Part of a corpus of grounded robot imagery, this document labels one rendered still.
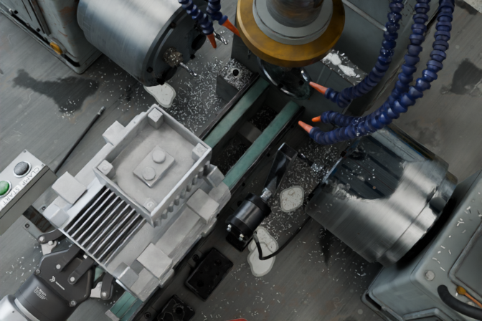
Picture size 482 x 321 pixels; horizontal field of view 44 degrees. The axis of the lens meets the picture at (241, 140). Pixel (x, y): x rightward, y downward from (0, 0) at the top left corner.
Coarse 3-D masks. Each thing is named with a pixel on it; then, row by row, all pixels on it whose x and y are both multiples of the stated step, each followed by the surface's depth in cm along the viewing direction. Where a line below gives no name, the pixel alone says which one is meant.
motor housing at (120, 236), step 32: (128, 128) 88; (96, 160) 84; (96, 192) 79; (192, 192) 83; (224, 192) 86; (64, 224) 79; (96, 224) 78; (128, 224) 79; (192, 224) 82; (96, 256) 77; (128, 256) 79
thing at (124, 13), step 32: (96, 0) 119; (128, 0) 117; (160, 0) 117; (192, 0) 118; (96, 32) 123; (128, 32) 118; (160, 32) 116; (192, 32) 128; (128, 64) 123; (160, 64) 125
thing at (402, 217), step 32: (384, 128) 113; (352, 160) 109; (384, 160) 108; (416, 160) 110; (320, 192) 111; (352, 192) 109; (384, 192) 107; (416, 192) 107; (448, 192) 109; (352, 224) 111; (384, 224) 108; (416, 224) 107; (384, 256) 112
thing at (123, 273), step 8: (144, 112) 86; (136, 120) 85; (216, 168) 83; (208, 176) 82; (216, 176) 83; (224, 176) 84; (208, 184) 84; (216, 184) 83; (56, 208) 79; (48, 216) 79; (56, 216) 79; (64, 216) 79; (56, 224) 79; (120, 264) 78; (120, 272) 77; (128, 272) 77; (120, 280) 77; (128, 280) 77; (128, 288) 78
